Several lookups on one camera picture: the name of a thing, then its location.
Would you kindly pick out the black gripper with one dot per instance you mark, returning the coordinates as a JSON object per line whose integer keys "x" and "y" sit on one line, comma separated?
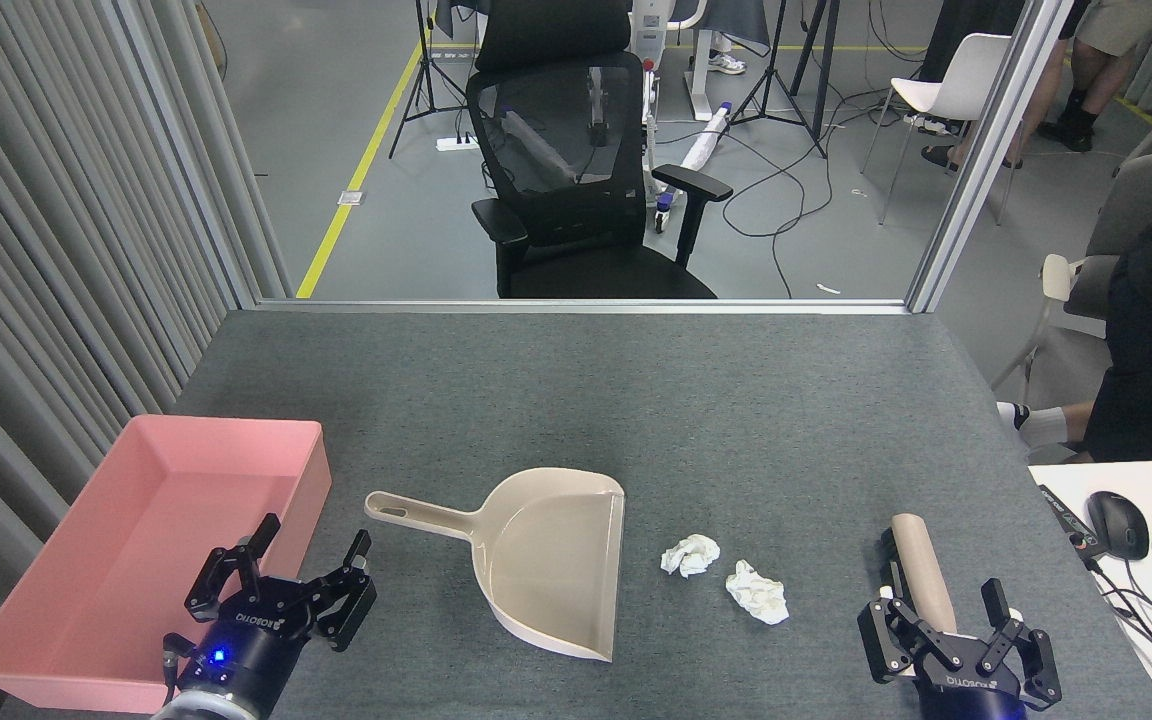
{"x": 246, "y": 650}
{"x": 971, "y": 695}

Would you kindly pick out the beige brush with black bristles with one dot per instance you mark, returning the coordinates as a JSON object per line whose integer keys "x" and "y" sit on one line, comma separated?
{"x": 921, "y": 570}

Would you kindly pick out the white paper ball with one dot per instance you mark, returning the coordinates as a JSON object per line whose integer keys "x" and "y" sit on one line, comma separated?
{"x": 691, "y": 555}
{"x": 758, "y": 595}

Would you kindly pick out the beige plastic dustpan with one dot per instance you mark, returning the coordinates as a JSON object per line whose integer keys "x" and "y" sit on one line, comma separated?
{"x": 556, "y": 560}

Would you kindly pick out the pink plastic bin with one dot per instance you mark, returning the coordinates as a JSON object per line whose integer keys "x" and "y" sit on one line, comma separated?
{"x": 136, "y": 540}

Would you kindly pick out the small black device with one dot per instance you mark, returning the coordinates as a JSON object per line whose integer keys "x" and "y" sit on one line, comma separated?
{"x": 1071, "y": 520}

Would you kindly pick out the black computer mouse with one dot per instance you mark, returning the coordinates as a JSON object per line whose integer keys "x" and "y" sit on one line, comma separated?
{"x": 1118, "y": 525}

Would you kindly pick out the metal floor socket plate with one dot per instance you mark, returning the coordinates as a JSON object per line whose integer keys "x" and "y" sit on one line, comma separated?
{"x": 351, "y": 197}

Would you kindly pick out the white power strip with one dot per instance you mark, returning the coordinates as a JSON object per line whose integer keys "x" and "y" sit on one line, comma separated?
{"x": 458, "y": 143}

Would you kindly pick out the black mesh office chair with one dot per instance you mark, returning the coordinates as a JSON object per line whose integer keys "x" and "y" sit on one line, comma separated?
{"x": 566, "y": 200}

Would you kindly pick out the grey chair with white armrest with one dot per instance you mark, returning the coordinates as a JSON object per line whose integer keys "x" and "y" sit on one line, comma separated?
{"x": 1136, "y": 200}

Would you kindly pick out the person on white chair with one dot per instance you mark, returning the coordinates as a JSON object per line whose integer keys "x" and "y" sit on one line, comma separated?
{"x": 936, "y": 157}

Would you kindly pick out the black tripod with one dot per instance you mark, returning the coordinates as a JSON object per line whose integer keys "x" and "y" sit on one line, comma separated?
{"x": 774, "y": 60}
{"x": 425, "y": 50}

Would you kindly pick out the white plastic chair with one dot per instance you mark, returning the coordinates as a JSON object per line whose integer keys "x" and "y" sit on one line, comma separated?
{"x": 966, "y": 75}

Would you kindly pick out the white sneaker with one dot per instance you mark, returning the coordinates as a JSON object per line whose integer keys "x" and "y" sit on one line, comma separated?
{"x": 726, "y": 64}

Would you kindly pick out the standing person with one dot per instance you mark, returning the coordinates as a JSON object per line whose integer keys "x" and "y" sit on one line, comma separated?
{"x": 1116, "y": 30}

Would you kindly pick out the white stand on wheels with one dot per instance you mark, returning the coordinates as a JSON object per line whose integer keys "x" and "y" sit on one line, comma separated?
{"x": 648, "y": 30}

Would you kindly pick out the silver table edge rail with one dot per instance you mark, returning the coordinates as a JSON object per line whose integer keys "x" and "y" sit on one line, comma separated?
{"x": 576, "y": 305}

